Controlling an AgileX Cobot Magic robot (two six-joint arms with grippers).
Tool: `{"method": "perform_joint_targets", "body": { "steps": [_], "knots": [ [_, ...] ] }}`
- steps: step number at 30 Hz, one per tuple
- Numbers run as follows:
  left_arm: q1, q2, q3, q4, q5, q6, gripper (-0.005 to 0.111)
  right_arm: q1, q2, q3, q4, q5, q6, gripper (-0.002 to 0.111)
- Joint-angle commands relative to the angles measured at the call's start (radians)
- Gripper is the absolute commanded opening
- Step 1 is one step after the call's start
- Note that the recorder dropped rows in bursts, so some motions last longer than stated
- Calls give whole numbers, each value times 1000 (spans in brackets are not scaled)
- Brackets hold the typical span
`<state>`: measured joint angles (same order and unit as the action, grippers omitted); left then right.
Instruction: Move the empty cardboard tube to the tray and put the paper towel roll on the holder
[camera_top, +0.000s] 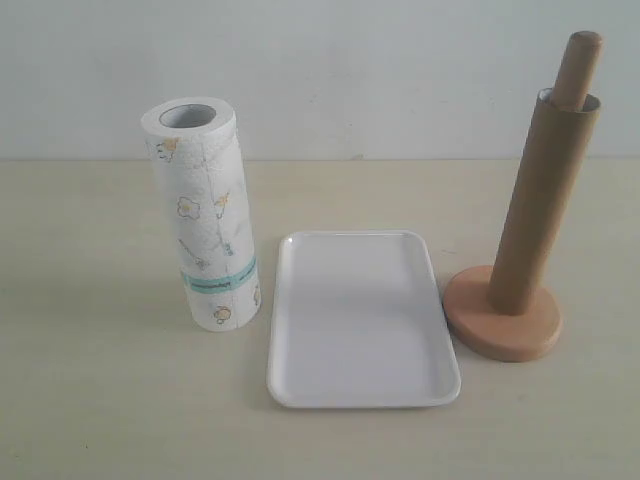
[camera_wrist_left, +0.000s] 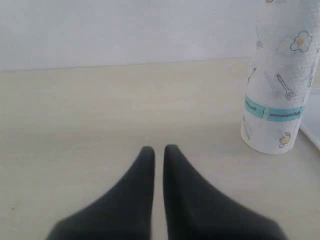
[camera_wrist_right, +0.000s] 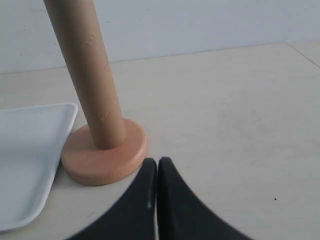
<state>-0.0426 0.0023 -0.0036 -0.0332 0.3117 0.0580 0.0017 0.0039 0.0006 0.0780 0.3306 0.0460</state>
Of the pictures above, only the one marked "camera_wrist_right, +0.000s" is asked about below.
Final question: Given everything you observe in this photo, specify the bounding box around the brown cardboard tube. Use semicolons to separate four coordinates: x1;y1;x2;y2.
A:
44;0;126;150

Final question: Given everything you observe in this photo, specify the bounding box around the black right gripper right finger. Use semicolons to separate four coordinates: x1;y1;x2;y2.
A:
157;157;250;240

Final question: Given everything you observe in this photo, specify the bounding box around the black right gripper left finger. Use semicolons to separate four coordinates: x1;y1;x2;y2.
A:
69;158;157;240

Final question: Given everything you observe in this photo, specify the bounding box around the wooden paper towel holder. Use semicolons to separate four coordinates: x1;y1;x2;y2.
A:
61;118;148;186

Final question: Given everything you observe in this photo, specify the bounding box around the white rectangular plastic tray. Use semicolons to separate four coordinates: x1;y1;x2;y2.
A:
0;102;78;232

